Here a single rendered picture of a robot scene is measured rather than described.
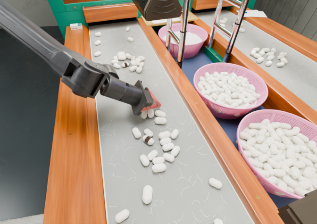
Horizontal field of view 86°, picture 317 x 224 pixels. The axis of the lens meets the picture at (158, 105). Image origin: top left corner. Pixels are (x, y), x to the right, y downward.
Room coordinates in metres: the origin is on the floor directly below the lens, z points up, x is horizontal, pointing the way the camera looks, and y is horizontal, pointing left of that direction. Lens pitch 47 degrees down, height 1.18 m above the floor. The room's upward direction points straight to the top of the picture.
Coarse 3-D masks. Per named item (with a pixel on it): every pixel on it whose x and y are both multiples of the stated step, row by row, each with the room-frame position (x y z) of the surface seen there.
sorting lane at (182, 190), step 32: (96, 32) 0.99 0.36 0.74; (128, 32) 0.99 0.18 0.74; (160, 64) 0.66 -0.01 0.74; (96, 96) 0.45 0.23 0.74; (160, 96) 0.45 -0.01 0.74; (128, 128) 0.31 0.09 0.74; (160, 128) 0.31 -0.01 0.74; (192, 128) 0.31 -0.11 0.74; (128, 160) 0.20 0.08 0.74; (192, 160) 0.20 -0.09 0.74; (128, 192) 0.12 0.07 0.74; (160, 192) 0.12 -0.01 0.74; (192, 192) 0.12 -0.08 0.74; (224, 192) 0.12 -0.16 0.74
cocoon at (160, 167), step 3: (153, 165) 0.18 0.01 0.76; (156, 165) 0.18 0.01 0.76; (159, 165) 0.18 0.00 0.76; (162, 165) 0.18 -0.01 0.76; (165, 165) 0.18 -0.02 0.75; (153, 168) 0.17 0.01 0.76; (156, 168) 0.17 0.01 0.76; (159, 168) 0.17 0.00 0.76; (162, 168) 0.17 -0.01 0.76; (165, 168) 0.18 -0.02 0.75; (153, 171) 0.17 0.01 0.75; (156, 171) 0.17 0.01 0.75; (159, 171) 0.17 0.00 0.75; (162, 171) 0.17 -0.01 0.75
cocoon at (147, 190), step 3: (147, 186) 0.13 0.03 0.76; (150, 186) 0.13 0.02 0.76; (144, 189) 0.12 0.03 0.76; (147, 189) 0.12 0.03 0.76; (150, 189) 0.12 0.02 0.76; (144, 192) 0.12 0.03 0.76; (147, 192) 0.12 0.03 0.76; (150, 192) 0.12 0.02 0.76; (144, 195) 0.11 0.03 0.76; (147, 195) 0.11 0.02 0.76; (150, 195) 0.11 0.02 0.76; (144, 198) 0.11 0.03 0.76; (147, 198) 0.10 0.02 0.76; (150, 198) 0.11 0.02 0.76; (144, 201) 0.10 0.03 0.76; (147, 201) 0.10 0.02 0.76; (150, 201) 0.10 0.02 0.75
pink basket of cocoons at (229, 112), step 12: (204, 72) 0.59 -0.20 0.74; (228, 72) 0.61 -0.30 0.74; (240, 72) 0.59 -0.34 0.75; (252, 72) 0.56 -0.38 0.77; (252, 84) 0.53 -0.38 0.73; (264, 84) 0.49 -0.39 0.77; (204, 96) 0.42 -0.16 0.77; (264, 96) 0.43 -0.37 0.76; (216, 108) 0.40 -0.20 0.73; (228, 108) 0.37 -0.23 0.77; (240, 108) 0.36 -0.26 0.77; (252, 108) 0.37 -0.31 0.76
